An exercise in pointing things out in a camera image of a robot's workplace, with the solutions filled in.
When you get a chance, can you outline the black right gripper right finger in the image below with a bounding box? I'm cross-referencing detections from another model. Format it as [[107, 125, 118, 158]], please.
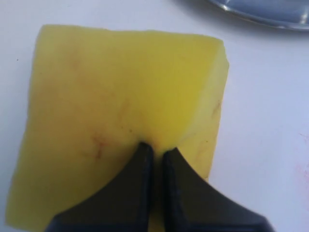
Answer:
[[163, 148, 274, 232]]

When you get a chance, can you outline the yellow sponge block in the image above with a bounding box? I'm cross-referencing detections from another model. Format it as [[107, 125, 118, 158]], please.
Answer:
[[5, 25, 229, 232]]

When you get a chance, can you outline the round stainless steel plate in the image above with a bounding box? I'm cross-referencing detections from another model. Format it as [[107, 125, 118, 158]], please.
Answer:
[[210, 0, 309, 31]]

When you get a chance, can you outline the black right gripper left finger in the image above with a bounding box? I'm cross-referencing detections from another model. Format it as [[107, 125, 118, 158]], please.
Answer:
[[47, 143, 154, 232]]

